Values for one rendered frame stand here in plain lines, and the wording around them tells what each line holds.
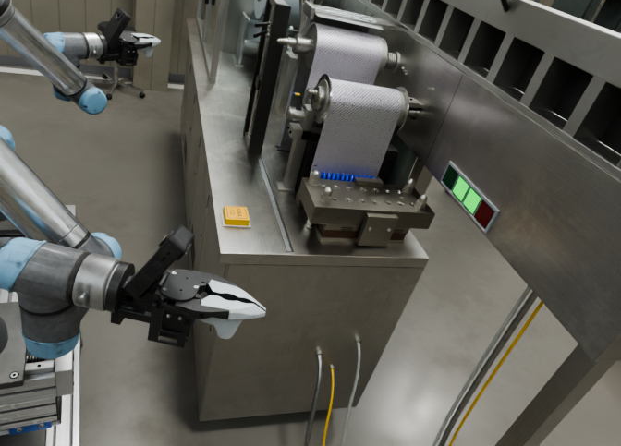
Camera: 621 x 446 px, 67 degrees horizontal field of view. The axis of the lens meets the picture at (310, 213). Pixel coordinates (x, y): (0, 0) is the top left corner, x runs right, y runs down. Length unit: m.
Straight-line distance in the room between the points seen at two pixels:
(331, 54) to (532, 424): 1.22
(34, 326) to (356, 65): 1.24
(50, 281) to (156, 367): 1.47
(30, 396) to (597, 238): 1.22
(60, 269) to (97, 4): 4.11
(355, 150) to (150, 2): 3.19
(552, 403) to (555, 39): 0.87
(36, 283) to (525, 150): 1.00
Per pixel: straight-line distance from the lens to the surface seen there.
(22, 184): 0.83
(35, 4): 4.75
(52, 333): 0.79
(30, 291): 0.73
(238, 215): 1.39
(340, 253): 1.39
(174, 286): 0.67
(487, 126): 1.30
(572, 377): 1.33
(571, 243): 1.09
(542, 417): 1.42
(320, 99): 1.41
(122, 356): 2.18
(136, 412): 2.03
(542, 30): 1.24
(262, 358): 1.65
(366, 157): 1.52
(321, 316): 1.55
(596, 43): 1.13
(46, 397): 1.26
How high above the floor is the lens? 1.71
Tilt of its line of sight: 32 degrees down
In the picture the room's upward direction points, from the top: 16 degrees clockwise
